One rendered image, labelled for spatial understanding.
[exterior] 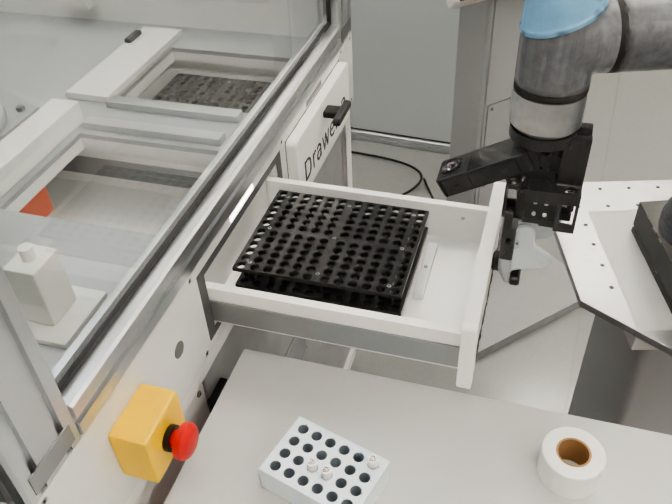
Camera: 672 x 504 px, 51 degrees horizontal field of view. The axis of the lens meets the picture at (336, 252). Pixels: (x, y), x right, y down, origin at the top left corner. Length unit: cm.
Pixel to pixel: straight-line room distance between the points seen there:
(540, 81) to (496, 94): 111
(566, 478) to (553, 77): 43
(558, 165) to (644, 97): 253
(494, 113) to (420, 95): 87
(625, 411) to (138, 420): 82
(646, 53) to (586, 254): 49
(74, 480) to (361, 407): 37
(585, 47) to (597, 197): 61
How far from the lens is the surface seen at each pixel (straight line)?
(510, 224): 82
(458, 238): 105
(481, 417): 93
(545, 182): 82
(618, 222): 126
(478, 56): 179
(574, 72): 74
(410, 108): 275
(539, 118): 75
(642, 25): 75
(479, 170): 81
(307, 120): 115
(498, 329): 205
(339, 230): 96
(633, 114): 319
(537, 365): 202
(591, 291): 112
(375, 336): 86
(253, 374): 98
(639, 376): 122
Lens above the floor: 150
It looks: 40 degrees down
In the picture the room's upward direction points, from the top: 3 degrees counter-clockwise
